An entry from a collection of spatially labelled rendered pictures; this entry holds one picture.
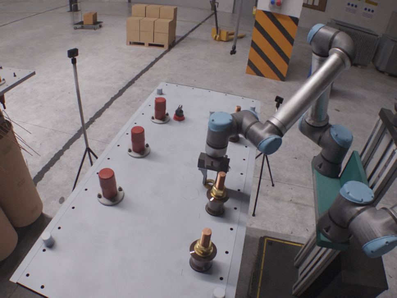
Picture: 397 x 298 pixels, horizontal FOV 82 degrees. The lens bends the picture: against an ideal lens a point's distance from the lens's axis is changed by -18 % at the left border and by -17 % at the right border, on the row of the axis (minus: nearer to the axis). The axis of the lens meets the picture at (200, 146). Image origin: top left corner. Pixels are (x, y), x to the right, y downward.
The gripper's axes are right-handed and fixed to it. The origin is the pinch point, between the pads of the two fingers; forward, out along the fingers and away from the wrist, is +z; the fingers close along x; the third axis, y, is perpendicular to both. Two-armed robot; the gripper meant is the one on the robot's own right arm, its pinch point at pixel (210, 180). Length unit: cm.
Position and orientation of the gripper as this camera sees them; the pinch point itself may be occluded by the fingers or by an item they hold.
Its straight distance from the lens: 125.1
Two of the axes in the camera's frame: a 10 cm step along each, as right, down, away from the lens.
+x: -9.7, -2.1, 1.2
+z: -0.9, 7.9, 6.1
